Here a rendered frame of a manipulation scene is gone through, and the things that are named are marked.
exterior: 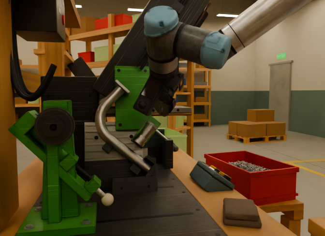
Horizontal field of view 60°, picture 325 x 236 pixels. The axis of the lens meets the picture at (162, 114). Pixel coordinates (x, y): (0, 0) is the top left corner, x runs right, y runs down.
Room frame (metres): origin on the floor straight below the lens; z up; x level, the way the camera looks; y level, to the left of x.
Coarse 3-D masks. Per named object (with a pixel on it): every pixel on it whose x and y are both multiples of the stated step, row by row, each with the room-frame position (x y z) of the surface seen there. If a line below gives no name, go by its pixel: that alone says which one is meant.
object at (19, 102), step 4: (20, 60) 8.74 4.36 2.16; (20, 64) 8.72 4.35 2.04; (16, 100) 8.52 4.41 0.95; (20, 100) 8.54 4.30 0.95; (24, 100) 8.55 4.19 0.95; (36, 100) 8.62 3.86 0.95; (16, 104) 8.42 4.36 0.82; (20, 104) 8.44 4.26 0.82; (24, 104) 8.46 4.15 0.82; (28, 104) 8.48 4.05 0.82; (32, 104) 8.51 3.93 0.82; (36, 104) 8.53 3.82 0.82; (16, 116) 8.66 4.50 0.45; (16, 120) 8.64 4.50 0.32
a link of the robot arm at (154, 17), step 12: (156, 12) 0.62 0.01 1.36; (168, 12) 0.62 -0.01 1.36; (144, 24) 0.63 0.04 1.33; (156, 24) 0.60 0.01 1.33; (168, 24) 0.60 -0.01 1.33; (180, 24) 0.62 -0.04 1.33; (156, 36) 0.61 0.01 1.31; (168, 36) 0.61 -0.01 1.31; (156, 48) 0.64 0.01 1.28; (168, 48) 0.62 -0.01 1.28; (156, 60) 0.67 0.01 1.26; (168, 60) 0.67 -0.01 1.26
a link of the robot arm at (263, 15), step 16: (272, 0) 0.66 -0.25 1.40; (288, 0) 0.65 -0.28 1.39; (304, 0) 0.66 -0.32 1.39; (240, 16) 0.70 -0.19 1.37; (256, 16) 0.67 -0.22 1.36; (272, 16) 0.67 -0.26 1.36; (288, 16) 0.69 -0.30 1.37; (224, 32) 0.70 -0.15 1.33; (240, 32) 0.69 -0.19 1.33; (256, 32) 0.69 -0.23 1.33; (240, 48) 0.71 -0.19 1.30
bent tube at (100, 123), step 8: (120, 88) 0.87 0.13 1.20; (112, 96) 0.85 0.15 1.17; (120, 96) 0.88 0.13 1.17; (104, 104) 0.84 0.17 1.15; (96, 112) 0.84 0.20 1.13; (104, 112) 0.84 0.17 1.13; (96, 120) 0.83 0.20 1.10; (104, 120) 0.84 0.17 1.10; (96, 128) 0.83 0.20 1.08; (104, 128) 0.83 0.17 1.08; (104, 136) 0.82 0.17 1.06; (112, 136) 0.83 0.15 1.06; (112, 144) 0.82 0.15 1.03; (120, 144) 0.82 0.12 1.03; (120, 152) 0.82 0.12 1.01; (128, 152) 0.82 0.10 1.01; (136, 160) 0.82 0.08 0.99; (144, 160) 0.83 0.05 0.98; (144, 168) 0.82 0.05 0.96
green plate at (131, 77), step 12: (120, 72) 0.92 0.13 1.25; (132, 72) 0.92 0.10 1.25; (144, 72) 0.93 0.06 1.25; (132, 84) 0.91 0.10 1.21; (144, 84) 0.92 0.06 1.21; (132, 96) 0.90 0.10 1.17; (120, 108) 0.88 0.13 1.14; (132, 108) 0.89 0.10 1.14; (120, 120) 0.88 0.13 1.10; (132, 120) 0.88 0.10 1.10; (144, 120) 0.89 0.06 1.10
